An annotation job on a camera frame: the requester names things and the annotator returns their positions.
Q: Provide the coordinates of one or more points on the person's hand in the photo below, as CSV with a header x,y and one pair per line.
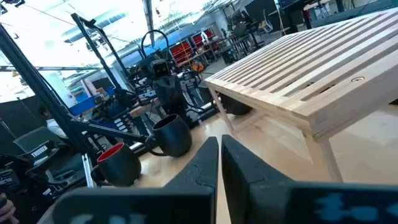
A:
x,y
6,211

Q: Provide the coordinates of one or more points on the thick black frame strut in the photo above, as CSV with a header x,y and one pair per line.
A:
x,y
40,90

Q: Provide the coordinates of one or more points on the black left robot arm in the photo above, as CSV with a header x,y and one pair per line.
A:
x,y
144,67

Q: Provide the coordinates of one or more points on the red storage bin rack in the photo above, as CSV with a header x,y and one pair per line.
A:
x,y
181,52
203,37

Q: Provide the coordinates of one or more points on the black device with Trossen label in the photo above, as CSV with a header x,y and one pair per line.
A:
x,y
40,155

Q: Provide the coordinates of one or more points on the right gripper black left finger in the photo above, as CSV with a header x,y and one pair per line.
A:
x,y
192,199

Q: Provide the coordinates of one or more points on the slatted light wooden rack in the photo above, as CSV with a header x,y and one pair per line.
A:
x,y
311,68

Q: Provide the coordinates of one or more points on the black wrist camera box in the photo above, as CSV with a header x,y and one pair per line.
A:
x,y
160,68

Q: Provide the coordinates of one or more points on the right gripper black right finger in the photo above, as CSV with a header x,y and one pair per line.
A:
x,y
258,193

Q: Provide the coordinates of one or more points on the thin black frame stand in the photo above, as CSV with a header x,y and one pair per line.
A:
x,y
99,53

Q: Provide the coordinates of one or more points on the all-black round mug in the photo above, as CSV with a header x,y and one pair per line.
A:
x,y
172,135
234,107

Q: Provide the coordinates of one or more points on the person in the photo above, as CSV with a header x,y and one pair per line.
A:
x,y
53,123

